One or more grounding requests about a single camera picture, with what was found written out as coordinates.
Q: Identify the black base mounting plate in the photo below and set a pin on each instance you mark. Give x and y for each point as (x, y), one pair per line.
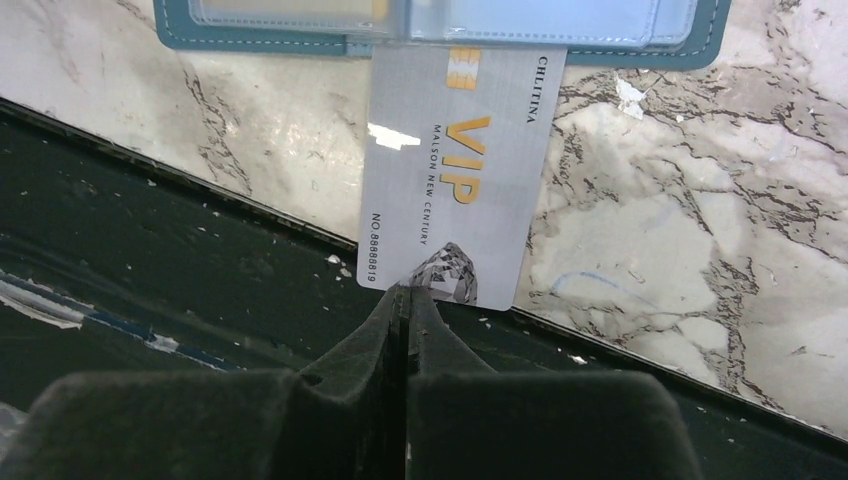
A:
(150, 254)

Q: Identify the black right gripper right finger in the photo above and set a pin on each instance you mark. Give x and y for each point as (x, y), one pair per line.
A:
(466, 420)

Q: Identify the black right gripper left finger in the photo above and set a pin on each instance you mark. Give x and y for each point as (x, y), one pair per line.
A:
(341, 417)

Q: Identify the silver VIP card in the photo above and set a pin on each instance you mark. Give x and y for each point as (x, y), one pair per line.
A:
(456, 140)

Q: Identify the blue leather card holder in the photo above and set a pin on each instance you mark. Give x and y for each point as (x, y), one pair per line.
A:
(664, 35)

